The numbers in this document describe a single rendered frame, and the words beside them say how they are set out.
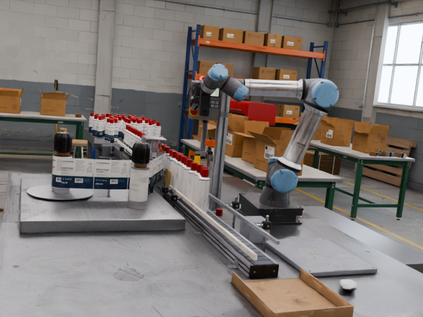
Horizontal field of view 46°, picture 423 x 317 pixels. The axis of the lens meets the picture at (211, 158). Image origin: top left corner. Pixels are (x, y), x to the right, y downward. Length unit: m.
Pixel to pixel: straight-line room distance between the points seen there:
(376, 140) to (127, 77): 5.27
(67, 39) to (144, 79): 1.61
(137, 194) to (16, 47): 7.78
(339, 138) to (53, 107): 4.11
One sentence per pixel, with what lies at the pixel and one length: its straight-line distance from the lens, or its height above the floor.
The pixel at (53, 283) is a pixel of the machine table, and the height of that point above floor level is 0.83.
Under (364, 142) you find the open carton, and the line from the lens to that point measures 6.54.
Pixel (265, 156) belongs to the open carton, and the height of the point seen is 0.91.
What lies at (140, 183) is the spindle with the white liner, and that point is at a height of 1.00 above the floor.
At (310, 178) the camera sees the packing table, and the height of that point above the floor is 0.78.
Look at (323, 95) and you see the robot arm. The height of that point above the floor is 1.46.
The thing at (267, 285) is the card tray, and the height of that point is 0.83.
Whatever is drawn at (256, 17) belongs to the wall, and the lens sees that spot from 10.84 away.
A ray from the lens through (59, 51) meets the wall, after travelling 9.87.
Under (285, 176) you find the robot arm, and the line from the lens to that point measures 2.25.
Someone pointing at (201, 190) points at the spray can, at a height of 0.99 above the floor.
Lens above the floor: 1.47
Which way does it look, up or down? 9 degrees down
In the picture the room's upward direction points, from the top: 5 degrees clockwise
